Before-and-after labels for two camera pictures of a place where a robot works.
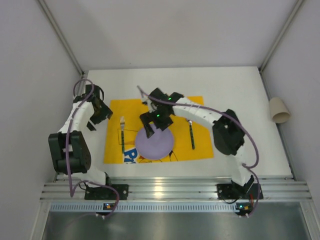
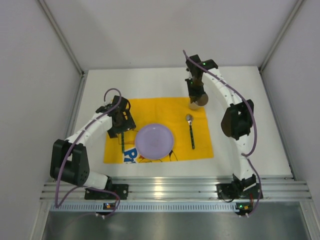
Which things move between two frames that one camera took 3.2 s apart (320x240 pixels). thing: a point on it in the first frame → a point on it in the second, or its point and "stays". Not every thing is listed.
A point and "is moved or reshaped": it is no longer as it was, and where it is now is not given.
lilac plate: x=157 y=146 stays
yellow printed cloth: x=192 y=140 stays
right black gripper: x=155 y=119 → x=196 y=93
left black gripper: x=100 y=114 → x=122 y=127
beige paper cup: x=279 y=111 is moved or reshaped
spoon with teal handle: x=190 y=122 stays
